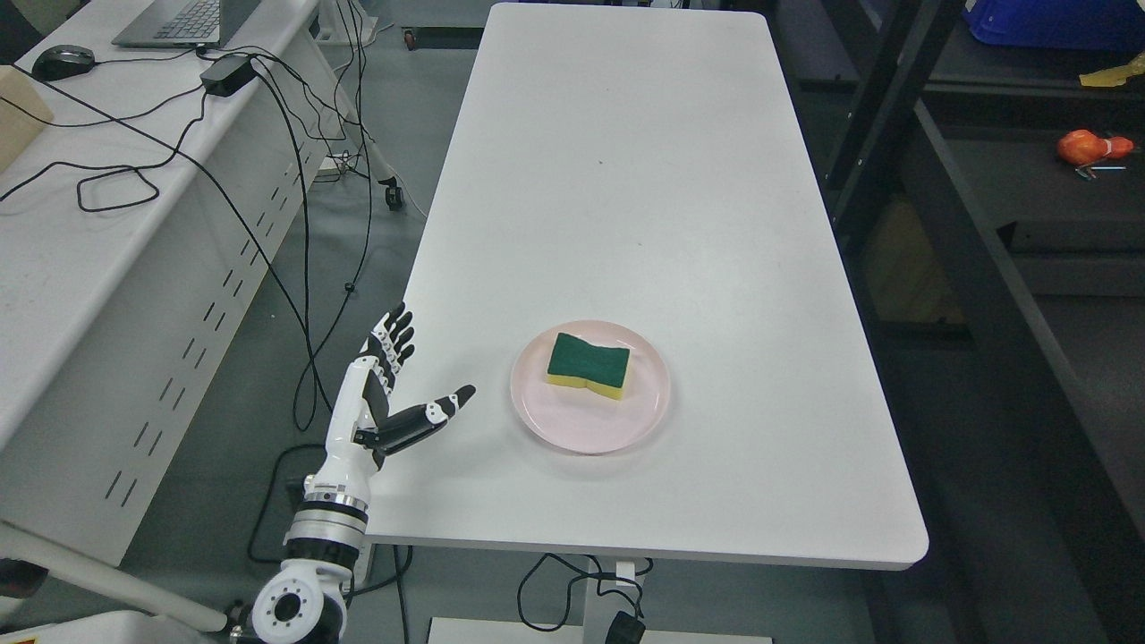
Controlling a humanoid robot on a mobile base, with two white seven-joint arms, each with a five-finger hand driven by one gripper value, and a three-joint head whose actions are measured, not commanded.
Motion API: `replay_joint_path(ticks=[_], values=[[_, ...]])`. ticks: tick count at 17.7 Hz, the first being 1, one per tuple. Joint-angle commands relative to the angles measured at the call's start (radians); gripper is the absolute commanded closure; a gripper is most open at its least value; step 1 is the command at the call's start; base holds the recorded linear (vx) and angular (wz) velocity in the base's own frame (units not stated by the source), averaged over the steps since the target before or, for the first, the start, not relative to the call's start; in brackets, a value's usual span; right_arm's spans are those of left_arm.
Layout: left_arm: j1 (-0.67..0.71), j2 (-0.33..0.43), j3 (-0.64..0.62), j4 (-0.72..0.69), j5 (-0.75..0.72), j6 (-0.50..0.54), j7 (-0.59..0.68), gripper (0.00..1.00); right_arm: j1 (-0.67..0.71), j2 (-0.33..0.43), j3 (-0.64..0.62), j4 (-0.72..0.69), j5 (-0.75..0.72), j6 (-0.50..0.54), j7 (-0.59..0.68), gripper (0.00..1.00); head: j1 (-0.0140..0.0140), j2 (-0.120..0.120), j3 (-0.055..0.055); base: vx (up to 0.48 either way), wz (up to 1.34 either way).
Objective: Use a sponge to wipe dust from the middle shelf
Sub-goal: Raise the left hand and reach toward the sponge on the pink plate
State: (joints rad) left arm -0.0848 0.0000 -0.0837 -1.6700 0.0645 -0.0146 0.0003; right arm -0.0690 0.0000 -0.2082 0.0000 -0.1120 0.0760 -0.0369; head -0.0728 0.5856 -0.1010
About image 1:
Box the grey laptop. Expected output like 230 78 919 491
112 1 261 48

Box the black computer mouse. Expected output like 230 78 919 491
31 45 98 83

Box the blue plastic bin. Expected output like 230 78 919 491
962 1 1144 52

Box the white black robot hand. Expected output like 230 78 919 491
305 303 476 513

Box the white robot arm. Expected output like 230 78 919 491
228 492 368 643

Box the white side desk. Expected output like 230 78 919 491
1 1 348 566

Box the black power adapter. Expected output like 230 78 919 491
199 53 256 97

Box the yellow tape piece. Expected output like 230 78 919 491
1077 52 1145 89

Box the green yellow sponge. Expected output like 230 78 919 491
547 333 631 401

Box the beige box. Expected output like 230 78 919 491
0 65 55 173

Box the orange toy object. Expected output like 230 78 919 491
1056 129 1134 167

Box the white table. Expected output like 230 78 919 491
368 3 929 570

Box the pink round plate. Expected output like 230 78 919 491
510 319 672 455

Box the black metal shelf rack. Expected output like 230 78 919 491
768 1 1142 643

